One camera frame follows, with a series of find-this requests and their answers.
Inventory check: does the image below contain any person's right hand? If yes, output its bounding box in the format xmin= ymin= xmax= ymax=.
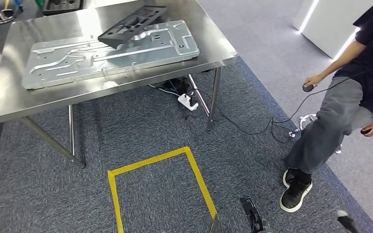
xmin=303 ymin=74 xmax=320 ymax=89

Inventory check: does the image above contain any black plastic bracket part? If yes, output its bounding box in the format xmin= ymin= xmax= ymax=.
xmin=97 ymin=5 xmax=168 ymax=50

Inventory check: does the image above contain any stainless steel workbench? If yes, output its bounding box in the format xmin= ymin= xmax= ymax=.
xmin=0 ymin=0 xmax=238 ymax=183

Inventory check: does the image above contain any person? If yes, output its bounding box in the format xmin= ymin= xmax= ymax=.
xmin=280 ymin=0 xmax=373 ymax=214

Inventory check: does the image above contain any chrome stool base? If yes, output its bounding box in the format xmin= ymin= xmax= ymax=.
xmin=288 ymin=113 xmax=343 ymax=155

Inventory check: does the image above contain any white lit partition block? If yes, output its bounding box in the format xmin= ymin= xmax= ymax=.
xmin=292 ymin=0 xmax=373 ymax=60

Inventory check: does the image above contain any black object with white tip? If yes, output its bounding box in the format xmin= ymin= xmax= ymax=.
xmin=337 ymin=210 xmax=359 ymax=233

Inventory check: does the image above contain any white power strip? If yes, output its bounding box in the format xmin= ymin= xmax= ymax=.
xmin=177 ymin=93 xmax=199 ymax=112

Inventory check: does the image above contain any yellow floor tape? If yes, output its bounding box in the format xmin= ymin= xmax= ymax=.
xmin=107 ymin=146 xmax=219 ymax=233

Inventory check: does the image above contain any light grey table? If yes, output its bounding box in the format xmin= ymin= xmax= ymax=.
xmin=83 ymin=0 xmax=142 ymax=9

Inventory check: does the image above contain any stamped sheet metal panel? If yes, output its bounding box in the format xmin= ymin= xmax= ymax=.
xmin=21 ymin=19 xmax=200 ymax=90

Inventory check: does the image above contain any black foam-lined case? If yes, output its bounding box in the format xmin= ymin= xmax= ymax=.
xmin=41 ymin=0 xmax=84 ymax=16

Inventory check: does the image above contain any chrome round base stand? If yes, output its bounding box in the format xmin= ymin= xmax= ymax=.
xmin=0 ymin=0 xmax=16 ymax=25

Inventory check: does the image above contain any black floor cable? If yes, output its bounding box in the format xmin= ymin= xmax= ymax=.
xmin=186 ymin=61 xmax=373 ymax=144

